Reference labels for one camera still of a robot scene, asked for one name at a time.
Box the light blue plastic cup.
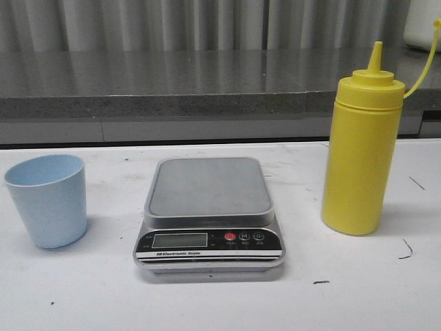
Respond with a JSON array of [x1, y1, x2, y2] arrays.
[[4, 154, 88, 249]]

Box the grey stone counter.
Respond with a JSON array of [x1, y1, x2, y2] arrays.
[[0, 47, 441, 145]]

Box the silver digital kitchen scale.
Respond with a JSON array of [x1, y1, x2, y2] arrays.
[[133, 157, 286, 283]]

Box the white container in background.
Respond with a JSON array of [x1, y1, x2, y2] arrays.
[[403, 0, 440, 51]]

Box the yellow squeeze bottle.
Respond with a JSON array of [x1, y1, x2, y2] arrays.
[[321, 19, 440, 236]]

